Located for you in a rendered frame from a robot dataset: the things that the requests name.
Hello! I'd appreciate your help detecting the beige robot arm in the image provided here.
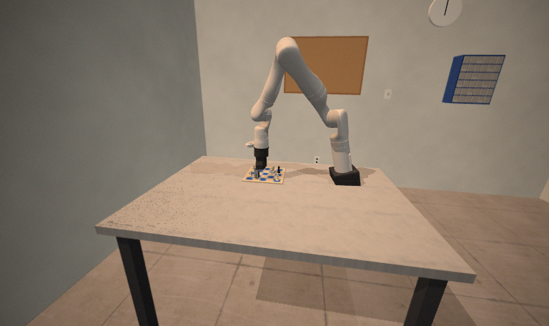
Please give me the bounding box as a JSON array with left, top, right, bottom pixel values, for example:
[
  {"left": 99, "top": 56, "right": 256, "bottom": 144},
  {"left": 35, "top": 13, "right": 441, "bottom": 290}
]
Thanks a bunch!
[{"left": 251, "top": 37, "right": 352, "bottom": 173}]

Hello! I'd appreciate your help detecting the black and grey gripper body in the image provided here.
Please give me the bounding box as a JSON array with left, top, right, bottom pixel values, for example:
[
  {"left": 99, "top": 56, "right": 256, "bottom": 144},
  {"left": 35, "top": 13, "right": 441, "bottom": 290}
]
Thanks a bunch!
[{"left": 245, "top": 138, "right": 269, "bottom": 170}]

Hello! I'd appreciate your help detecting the blue and tan chessboard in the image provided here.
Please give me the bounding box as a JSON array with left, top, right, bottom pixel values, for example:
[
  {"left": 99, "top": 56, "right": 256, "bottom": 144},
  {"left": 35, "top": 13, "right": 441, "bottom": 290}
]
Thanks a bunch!
[{"left": 242, "top": 166, "right": 285, "bottom": 184}]

